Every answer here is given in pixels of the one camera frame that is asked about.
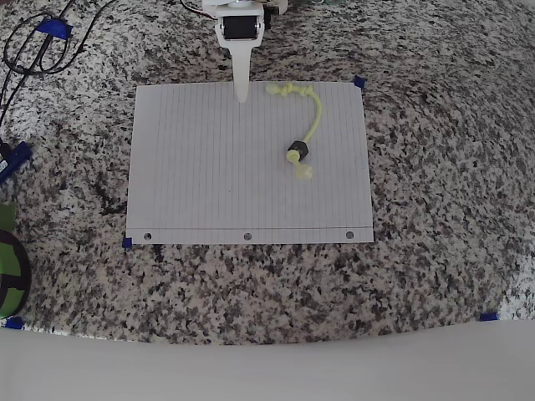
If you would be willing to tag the green and black stand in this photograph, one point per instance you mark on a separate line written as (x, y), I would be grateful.
(10, 259)

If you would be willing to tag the large blue tape piece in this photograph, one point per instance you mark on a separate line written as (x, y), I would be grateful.
(54, 28)

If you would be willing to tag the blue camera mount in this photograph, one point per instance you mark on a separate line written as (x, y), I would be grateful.
(18, 156)

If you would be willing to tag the white backdrop board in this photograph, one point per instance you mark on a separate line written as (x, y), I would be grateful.
(267, 376)

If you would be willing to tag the black and green device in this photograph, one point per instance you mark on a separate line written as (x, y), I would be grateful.
(334, 1)

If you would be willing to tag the lined paper sheet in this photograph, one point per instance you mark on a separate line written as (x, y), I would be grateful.
(209, 188)

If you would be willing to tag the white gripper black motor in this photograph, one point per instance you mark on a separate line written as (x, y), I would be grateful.
(240, 26)

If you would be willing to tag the black hex nut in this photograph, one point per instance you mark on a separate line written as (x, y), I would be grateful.
(300, 149)

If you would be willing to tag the green tape patch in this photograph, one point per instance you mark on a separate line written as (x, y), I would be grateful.
(6, 215)

